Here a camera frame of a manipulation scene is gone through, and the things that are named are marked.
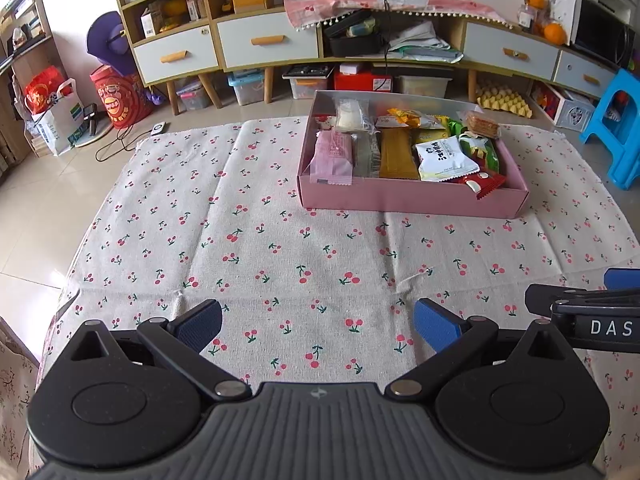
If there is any black white microwave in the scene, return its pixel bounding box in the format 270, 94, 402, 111
570, 0, 638, 68

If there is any orange white cracker packet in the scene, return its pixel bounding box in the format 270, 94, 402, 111
375, 107, 441, 130

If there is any red flat box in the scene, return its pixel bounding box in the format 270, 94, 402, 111
332, 62, 393, 93

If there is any purple fabric object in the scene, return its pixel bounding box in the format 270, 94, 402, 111
85, 10, 138, 77

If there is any wooden bookcase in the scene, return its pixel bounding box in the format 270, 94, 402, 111
0, 0, 56, 186

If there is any clear packet white bar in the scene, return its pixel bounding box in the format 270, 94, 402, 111
336, 99, 372, 133

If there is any green snack packet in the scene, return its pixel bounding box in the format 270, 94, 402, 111
447, 117, 502, 173

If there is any white drawer orange handle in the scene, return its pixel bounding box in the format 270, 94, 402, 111
462, 22, 561, 83
552, 50, 618, 100
132, 25, 221, 86
216, 7, 321, 71

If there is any red round bag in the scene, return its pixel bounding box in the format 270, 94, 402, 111
90, 64, 155, 131

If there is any thin black cable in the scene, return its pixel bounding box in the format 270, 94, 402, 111
357, 0, 394, 93

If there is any yellow egg tray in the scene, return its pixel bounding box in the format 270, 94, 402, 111
475, 82, 532, 118

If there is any clear storage box blue lid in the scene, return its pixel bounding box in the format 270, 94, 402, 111
227, 71, 266, 106

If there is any pink cardboard box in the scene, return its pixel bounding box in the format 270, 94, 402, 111
296, 90, 530, 220

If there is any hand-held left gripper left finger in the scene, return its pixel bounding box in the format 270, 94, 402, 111
57, 299, 253, 403

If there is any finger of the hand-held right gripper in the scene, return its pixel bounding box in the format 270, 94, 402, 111
524, 283, 640, 317
602, 267, 640, 292

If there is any white printed box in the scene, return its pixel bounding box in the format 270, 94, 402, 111
530, 80, 596, 128

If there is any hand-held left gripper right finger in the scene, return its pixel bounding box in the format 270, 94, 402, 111
387, 297, 576, 402

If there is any white packet black print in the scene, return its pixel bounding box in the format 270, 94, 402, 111
415, 136, 482, 183

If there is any clear brown cracker packet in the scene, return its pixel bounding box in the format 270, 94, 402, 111
459, 111, 502, 140

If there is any floral fabric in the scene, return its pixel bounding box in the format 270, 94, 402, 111
0, 317, 43, 480

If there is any small clear storage box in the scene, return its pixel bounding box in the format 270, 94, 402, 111
175, 80, 211, 112

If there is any black case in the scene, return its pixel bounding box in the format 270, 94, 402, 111
322, 10, 386, 58

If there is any blue plastic stool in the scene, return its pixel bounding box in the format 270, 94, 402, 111
579, 67, 640, 191

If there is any cherry print cloth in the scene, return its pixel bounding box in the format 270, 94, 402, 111
37, 115, 640, 480

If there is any pile of papers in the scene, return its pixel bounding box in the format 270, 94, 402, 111
387, 20, 463, 65

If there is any tall wooden shelf cabinet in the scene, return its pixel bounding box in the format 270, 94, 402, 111
110, 0, 323, 116

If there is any gold snack packet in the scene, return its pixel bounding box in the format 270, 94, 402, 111
379, 127, 421, 181

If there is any white shopping bag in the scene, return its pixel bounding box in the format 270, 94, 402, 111
24, 66, 86, 157

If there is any low wooden cabinet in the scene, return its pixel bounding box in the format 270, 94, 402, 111
320, 0, 623, 106

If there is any pink snack packet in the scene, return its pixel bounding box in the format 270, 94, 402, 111
309, 130, 357, 186

